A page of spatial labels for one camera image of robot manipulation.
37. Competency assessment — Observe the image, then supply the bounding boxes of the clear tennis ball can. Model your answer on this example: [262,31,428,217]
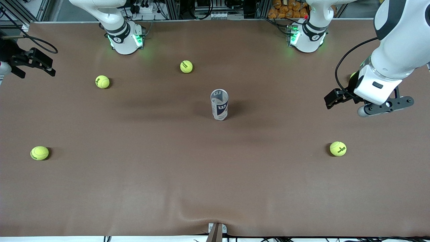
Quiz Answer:
[210,89,229,121]

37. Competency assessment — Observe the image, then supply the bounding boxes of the white power strip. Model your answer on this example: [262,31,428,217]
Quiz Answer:
[134,3,158,14]

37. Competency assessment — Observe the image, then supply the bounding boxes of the brown table mat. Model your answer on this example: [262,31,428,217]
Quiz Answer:
[0,18,430,238]

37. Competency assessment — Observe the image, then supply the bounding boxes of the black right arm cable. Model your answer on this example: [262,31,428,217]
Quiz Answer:
[0,7,58,55]

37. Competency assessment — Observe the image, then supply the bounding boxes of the aluminium frame post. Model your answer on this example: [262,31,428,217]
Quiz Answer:
[167,0,179,20]
[257,0,271,19]

